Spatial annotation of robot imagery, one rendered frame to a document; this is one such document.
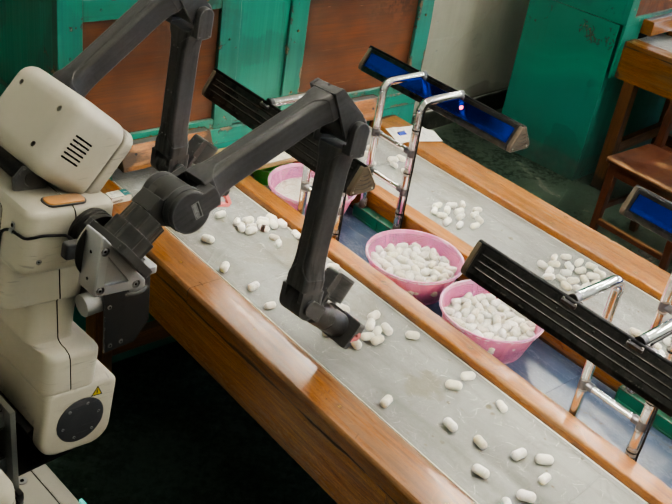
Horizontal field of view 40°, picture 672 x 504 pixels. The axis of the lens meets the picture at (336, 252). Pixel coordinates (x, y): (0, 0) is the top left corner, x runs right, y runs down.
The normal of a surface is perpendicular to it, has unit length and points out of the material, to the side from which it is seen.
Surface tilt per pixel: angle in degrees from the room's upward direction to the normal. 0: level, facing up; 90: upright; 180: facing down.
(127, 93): 90
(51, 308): 90
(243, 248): 0
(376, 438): 0
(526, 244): 0
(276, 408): 90
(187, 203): 86
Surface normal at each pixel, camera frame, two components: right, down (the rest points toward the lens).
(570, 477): 0.14, -0.85
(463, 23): 0.69, 0.45
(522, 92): -0.71, 0.28
